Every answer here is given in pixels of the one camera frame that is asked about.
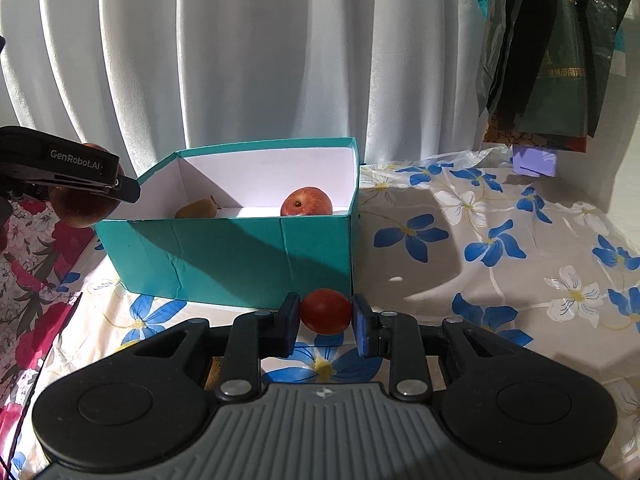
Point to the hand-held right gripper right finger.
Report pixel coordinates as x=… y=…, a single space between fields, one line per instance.
x=362 y=334

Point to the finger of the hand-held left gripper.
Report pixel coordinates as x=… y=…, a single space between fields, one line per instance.
x=127 y=191

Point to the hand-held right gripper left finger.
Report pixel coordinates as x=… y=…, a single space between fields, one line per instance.
x=289 y=329

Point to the red cherry tomato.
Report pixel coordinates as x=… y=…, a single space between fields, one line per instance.
x=325 y=312

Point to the large dark red apple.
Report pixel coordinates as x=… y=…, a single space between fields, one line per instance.
x=80 y=210

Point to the brown kiwi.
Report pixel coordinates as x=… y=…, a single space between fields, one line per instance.
x=215 y=372
x=195 y=208

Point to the teal cardboard box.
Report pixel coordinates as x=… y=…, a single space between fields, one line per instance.
x=225 y=260

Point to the small red apple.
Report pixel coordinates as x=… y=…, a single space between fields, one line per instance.
x=306 y=202

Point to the blue flower tablecloth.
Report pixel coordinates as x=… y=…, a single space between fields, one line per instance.
x=450 y=260

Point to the red floral cloth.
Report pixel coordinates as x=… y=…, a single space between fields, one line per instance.
x=30 y=310

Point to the white curtain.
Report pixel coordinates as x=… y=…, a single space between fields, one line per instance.
x=250 y=60

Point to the purple box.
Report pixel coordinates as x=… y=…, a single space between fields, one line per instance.
x=535 y=161

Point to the brown patterned bag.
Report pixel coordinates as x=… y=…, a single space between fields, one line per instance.
x=530 y=140

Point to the teal print plastic bag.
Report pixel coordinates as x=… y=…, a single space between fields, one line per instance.
x=492 y=35

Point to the dark green bag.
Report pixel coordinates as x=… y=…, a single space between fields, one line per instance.
x=555 y=60

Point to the black plastic bag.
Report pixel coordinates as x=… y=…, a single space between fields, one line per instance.
x=607 y=35

